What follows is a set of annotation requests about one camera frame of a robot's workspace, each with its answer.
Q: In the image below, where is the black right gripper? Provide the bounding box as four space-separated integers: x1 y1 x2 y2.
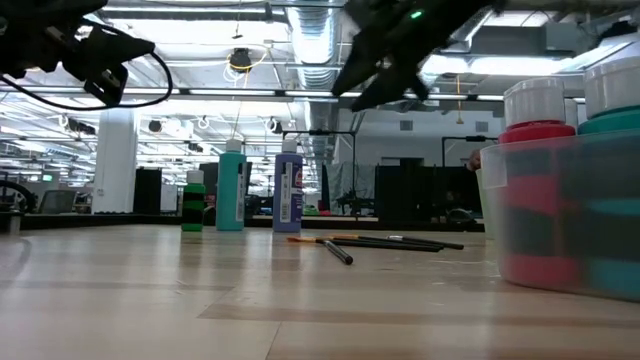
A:
330 0 501 112

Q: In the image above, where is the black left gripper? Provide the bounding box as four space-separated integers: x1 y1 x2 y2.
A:
0 0 157 81

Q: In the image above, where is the clear plastic bin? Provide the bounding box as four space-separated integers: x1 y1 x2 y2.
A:
479 128 640 304

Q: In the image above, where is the tall purple paint bottle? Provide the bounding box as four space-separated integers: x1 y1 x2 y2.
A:
272 139 305 234

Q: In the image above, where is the pale green cup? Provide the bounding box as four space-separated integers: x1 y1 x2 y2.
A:
474 166 501 241

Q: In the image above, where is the small green paint bottle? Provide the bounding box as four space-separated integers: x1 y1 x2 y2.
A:
180 169 207 233

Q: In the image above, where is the black-handled paintbrush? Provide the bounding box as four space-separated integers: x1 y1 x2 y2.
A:
387 234 466 251
319 238 355 267
283 235 443 254

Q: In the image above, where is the tall teal paint bottle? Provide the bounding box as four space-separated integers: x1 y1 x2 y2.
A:
215 139 248 233

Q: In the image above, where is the small teal paint bottle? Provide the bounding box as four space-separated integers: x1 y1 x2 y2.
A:
577 57 640 301

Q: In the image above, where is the white square pillar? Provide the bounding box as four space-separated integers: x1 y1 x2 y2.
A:
91 107 140 215

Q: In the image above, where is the grey tarp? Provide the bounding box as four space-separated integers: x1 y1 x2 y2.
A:
324 162 377 214

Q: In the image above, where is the long linear ceiling light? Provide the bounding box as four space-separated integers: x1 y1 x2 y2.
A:
0 85 506 105

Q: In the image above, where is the black partition panel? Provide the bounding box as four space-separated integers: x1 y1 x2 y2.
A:
374 164 484 225

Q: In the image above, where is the bright ceiling light panel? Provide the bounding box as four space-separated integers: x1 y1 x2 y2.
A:
422 52 586 79

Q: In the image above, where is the black cabinet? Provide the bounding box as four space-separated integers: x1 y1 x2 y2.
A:
133 167 164 216

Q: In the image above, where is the black desk monitor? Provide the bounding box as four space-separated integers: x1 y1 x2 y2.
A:
198 162 254 196

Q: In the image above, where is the black wheel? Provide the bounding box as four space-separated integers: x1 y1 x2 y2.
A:
0 179 39 215

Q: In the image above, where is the ribbed silver air duct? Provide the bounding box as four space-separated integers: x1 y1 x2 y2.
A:
283 0 347 151

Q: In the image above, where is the black metal frame stand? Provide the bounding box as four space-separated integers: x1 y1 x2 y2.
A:
441 135 501 169
281 128 357 217

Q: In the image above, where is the black cable reel yellow cord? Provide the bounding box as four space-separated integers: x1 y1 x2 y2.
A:
227 47 256 74

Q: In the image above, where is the black aluminium table frame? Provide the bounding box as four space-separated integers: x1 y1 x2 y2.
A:
0 212 486 234

